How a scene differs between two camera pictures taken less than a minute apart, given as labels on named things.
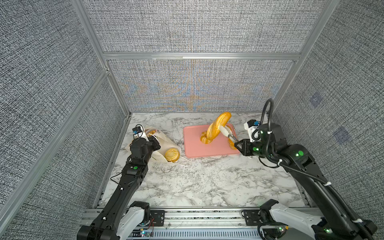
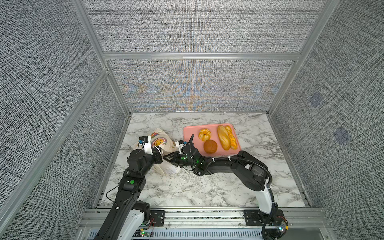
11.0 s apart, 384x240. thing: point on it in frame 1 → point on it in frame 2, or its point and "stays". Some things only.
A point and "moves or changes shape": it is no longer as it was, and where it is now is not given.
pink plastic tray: x=194 y=147 stays
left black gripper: x=152 y=141 → x=156 y=153
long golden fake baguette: x=213 y=129 → x=224 y=137
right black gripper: x=245 y=149 → x=175 y=156
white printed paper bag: x=165 y=143 moves or changes shape
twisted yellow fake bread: x=230 y=142 stays
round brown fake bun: x=172 y=154 moves or changes shape
